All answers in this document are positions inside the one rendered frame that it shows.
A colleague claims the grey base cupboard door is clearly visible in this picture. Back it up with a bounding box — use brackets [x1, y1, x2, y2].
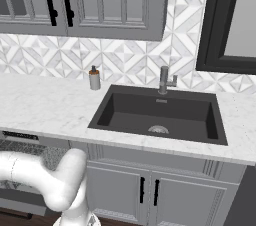
[85, 165, 151, 225]
[146, 172, 240, 226]

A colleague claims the open dishwasher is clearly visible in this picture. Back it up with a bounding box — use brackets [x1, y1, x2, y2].
[0, 130, 72, 196]

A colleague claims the grey dishwasher door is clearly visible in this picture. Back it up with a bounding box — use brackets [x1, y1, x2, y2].
[0, 188, 48, 220]

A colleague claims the dark grey sink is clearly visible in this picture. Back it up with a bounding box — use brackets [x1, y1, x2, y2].
[87, 84, 229, 147]

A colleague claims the grey soap dispenser bottle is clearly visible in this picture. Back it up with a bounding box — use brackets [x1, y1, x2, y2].
[88, 65, 102, 91]

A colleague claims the grey metal tap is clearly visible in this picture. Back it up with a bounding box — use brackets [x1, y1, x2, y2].
[158, 65, 179, 95]

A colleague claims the black framed window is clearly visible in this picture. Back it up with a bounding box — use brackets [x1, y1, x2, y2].
[195, 0, 256, 75]

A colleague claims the black base cupboard handle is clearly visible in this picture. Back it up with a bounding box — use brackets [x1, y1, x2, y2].
[153, 179, 161, 207]
[139, 176, 146, 204]

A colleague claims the grey wall cupboard door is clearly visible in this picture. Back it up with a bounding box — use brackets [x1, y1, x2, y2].
[59, 0, 171, 42]
[0, 0, 69, 37]

